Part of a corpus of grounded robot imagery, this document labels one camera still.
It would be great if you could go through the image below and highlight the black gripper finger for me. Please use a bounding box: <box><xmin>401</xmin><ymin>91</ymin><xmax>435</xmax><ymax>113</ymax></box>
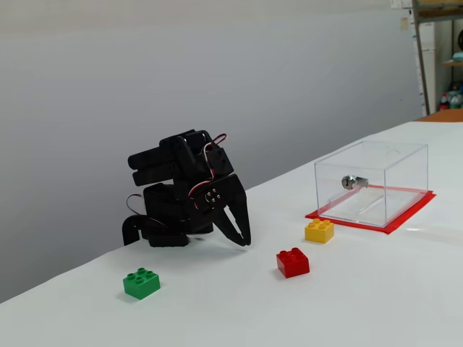
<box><xmin>226</xmin><ymin>187</ymin><xmax>252</xmax><ymax>248</ymax></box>
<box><xmin>212</xmin><ymin>206</ymin><xmax>245</xmax><ymax>248</ymax></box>

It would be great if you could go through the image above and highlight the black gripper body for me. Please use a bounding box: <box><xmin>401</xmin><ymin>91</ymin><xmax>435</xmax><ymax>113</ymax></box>
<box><xmin>194</xmin><ymin>173</ymin><xmax>248</xmax><ymax>222</ymax></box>

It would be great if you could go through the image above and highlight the green lego brick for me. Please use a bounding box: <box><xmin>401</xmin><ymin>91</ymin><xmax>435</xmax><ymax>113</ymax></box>
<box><xmin>122</xmin><ymin>267</ymin><xmax>161</xmax><ymax>301</ymax></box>

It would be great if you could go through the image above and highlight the red lego brick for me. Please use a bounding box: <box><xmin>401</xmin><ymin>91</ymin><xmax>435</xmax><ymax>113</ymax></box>
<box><xmin>276</xmin><ymin>247</ymin><xmax>311</xmax><ymax>280</ymax></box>

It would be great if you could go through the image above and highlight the yellow lego brick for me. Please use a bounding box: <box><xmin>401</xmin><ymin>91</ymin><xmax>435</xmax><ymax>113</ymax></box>
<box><xmin>304</xmin><ymin>218</ymin><xmax>336</xmax><ymax>244</ymax></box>

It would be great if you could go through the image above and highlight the transparent plastic box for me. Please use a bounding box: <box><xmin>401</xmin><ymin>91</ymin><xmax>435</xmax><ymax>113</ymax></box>
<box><xmin>313</xmin><ymin>140</ymin><xmax>430</xmax><ymax>228</ymax></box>

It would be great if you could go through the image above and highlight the black table clamp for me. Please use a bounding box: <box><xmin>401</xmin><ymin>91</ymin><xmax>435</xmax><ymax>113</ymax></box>
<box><xmin>121</xmin><ymin>215</ymin><xmax>171</xmax><ymax>247</ymax></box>

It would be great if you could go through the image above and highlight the silver cylinder lock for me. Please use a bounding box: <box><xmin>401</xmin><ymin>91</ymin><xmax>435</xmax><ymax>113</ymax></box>
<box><xmin>341</xmin><ymin>174</ymin><xmax>370</xmax><ymax>191</ymax></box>

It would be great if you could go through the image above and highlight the red base mat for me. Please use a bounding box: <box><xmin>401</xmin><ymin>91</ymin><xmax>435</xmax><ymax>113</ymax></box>
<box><xmin>304</xmin><ymin>184</ymin><xmax>437</xmax><ymax>236</ymax></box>

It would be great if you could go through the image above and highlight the orange table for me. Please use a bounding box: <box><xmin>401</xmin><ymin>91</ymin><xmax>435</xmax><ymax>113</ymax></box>
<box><xmin>415</xmin><ymin>108</ymin><xmax>463</xmax><ymax>124</ymax></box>

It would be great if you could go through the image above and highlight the white cabinet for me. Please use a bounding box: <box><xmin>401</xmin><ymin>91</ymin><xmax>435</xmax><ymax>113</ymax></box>
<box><xmin>419</xmin><ymin>21</ymin><xmax>437</xmax><ymax>109</ymax></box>

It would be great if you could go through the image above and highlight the metal shelf rack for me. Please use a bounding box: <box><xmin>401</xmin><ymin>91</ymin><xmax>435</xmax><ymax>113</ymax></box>
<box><xmin>411</xmin><ymin>0</ymin><xmax>463</xmax><ymax>116</ymax></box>

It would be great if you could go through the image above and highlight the red white gripper servo cable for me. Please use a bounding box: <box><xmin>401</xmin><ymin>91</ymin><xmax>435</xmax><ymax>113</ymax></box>
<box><xmin>187</xmin><ymin>133</ymin><xmax>229</xmax><ymax>211</ymax></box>

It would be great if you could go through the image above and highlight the red white base cable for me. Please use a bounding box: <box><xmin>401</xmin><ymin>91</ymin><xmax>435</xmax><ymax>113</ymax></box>
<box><xmin>126</xmin><ymin>194</ymin><xmax>146</xmax><ymax>218</ymax></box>

